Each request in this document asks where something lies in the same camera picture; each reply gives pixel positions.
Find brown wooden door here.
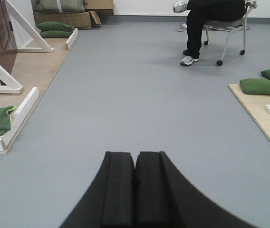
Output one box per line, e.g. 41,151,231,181
0,0,17,73

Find plywood base board left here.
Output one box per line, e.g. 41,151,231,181
0,38,76,154

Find lower green sandbag far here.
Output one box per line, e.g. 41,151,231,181
40,30,73,38

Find olive sandbags in box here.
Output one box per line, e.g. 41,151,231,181
35,0,85,14

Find plywood base board right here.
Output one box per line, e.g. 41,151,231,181
228,84,270,141

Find upper green sandbag far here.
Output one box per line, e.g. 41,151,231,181
36,21,75,32

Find open cardboard box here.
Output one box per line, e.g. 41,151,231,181
33,11,102,30

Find green sandbag right front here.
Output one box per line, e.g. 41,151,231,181
240,78,270,95

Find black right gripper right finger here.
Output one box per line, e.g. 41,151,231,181
135,152,254,228

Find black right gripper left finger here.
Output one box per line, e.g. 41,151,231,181
61,152,135,228

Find seated person in black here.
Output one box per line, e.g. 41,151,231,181
173,0,246,66

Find stacked cardboard box behind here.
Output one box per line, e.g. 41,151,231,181
83,0,114,16

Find cables on floor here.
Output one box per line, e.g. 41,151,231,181
174,22,189,33

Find plywood base board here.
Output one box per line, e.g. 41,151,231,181
228,84,270,141
0,38,76,154

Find white wooden door frame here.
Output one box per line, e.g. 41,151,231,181
0,0,79,152

